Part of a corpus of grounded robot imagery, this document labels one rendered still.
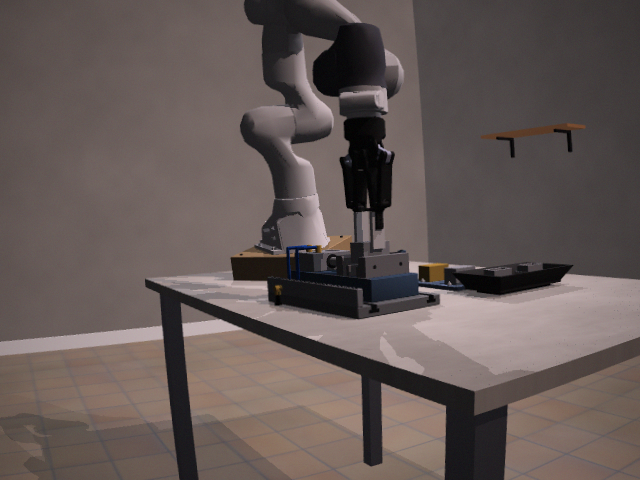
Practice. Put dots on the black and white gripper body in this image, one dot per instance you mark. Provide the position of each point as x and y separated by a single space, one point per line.
365 133

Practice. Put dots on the grey flat bar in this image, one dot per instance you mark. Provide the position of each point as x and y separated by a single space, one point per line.
351 270

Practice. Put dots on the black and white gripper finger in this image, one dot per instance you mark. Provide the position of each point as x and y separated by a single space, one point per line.
379 184
355 186

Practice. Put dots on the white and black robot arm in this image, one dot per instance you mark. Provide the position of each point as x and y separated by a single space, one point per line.
356 61

